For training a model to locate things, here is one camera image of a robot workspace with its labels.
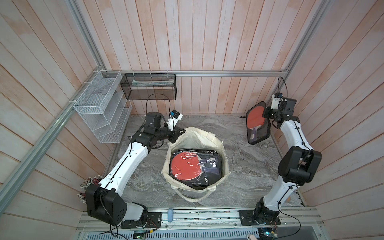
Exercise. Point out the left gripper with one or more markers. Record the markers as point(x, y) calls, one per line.
point(176, 132)

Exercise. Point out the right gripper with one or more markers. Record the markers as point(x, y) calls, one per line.
point(267, 109)

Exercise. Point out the red paddle case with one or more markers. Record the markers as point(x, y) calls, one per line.
point(196, 168)
point(257, 123)

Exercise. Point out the canvas tote bag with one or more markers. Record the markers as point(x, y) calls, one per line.
point(196, 139)

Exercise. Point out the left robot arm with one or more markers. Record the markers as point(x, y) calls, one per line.
point(104, 200)

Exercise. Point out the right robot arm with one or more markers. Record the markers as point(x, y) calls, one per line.
point(299, 164)

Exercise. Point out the black mesh basket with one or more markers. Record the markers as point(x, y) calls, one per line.
point(139, 87)

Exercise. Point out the small blue cylinder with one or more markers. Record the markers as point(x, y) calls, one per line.
point(170, 215)

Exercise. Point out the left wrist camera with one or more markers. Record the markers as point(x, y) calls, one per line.
point(174, 117)

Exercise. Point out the white wire mesh shelf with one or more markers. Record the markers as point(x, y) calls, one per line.
point(103, 106)

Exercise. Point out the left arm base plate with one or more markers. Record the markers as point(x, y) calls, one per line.
point(151, 220)

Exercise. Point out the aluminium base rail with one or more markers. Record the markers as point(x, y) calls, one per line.
point(224, 224)

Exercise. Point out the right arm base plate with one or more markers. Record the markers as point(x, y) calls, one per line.
point(254, 218)

